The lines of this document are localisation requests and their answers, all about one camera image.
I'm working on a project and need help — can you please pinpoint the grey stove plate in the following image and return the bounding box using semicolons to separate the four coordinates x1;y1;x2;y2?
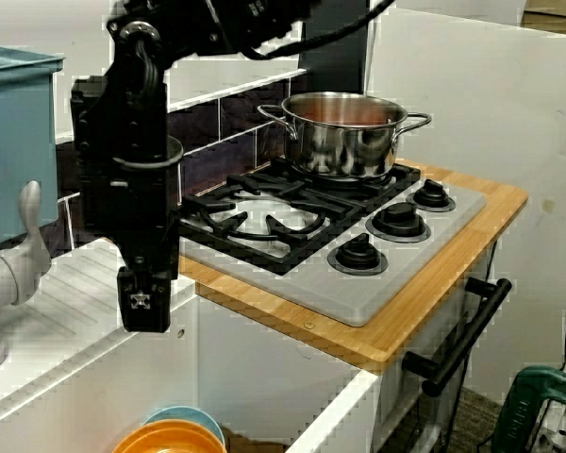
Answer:
177;174;489;327

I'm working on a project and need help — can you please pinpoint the grey toy faucet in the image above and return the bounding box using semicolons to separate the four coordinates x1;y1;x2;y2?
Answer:
0;180;54;377

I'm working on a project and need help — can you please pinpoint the silver metal frame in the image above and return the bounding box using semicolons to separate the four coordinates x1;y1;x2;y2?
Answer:
530;395;566;453

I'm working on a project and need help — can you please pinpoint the orange plastic plate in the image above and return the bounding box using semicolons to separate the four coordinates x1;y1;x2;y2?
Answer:
110;417;225;453

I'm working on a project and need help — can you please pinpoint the dark tile backsplash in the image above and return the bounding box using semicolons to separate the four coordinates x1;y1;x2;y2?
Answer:
54;70;308;252

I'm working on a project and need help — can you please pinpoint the white foam board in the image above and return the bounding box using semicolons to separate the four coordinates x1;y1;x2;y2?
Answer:
365;6;566;378

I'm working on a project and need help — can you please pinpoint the green bar clamp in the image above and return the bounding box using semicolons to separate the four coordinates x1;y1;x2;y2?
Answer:
492;365;566;453

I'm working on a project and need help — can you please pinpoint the teal plastic box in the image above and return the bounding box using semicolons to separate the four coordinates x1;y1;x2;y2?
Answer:
0;42;67;242

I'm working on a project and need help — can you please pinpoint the white toy kitchen cabinet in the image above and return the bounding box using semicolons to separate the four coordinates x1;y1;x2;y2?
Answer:
0;238;507;453

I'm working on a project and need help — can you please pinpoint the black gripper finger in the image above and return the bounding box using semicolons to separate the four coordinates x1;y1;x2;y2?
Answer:
116;266;174;334

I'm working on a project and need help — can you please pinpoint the stainless steel pot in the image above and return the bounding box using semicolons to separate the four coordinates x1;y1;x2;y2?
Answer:
257;92;433;181

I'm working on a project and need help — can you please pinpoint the brown cardboard box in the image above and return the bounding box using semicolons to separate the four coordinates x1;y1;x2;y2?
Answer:
521;0;566;32

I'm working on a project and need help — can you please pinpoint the black stove knob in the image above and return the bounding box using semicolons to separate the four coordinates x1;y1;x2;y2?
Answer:
326;232;390;276
405;177;457;212
365;201;432;244

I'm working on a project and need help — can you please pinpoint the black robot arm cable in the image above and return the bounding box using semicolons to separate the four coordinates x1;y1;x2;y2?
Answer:
238;0;398;60

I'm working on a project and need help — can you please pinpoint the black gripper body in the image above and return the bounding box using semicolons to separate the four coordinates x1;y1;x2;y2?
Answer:
76;135;186;279

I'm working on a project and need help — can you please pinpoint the black oven door handle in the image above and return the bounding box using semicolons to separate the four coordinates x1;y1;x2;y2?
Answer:
401;277;513;398

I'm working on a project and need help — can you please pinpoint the black burner grate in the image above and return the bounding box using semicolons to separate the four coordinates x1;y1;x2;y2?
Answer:
235;158;425;218
176;181;359;278

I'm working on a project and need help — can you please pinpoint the blue plastic plate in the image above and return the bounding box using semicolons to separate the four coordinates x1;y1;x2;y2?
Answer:
143;404;226;447

